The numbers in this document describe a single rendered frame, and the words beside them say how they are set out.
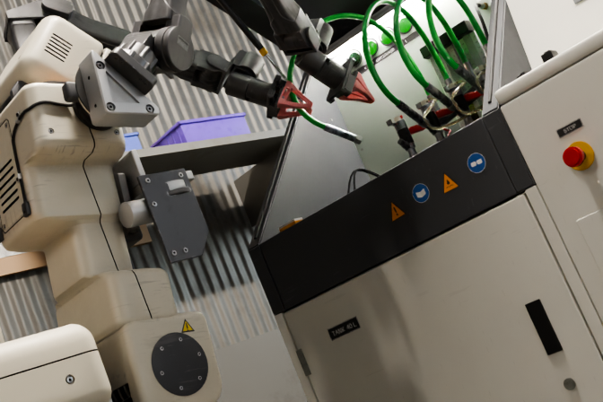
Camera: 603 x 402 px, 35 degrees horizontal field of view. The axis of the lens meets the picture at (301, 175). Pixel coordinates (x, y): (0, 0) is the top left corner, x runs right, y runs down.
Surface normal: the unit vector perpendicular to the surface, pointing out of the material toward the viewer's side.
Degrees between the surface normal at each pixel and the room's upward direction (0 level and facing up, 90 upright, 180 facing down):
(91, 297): 82
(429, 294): 90
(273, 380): 90
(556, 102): 90
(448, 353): 90
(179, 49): 113
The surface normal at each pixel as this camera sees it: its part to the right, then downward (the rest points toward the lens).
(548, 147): -0.61, 0.07
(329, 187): 0.70, -0.43
